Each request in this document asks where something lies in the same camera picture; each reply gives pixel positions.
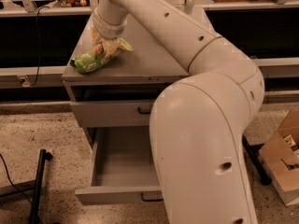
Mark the black stand leg left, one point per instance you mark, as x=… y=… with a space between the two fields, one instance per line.
x=44 y=156

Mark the wall power outlet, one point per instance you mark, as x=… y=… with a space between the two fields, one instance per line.
x=24 y=81

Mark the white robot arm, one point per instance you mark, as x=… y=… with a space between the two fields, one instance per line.
x=196 y=124

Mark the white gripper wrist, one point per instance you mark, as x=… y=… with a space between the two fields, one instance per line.
x=107 y=29

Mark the closed upper grey drawer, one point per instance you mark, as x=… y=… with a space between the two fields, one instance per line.
x=112 y=113

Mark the open lower grey drawer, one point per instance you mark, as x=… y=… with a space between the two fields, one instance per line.
x=122 y=168

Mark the grey drawer cabinet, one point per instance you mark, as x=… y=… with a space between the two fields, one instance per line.
x=138 y=75

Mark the green rice chip bag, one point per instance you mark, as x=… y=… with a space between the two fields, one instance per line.
x=87 y=62

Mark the cardboard box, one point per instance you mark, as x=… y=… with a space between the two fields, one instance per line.
x=279 y=157

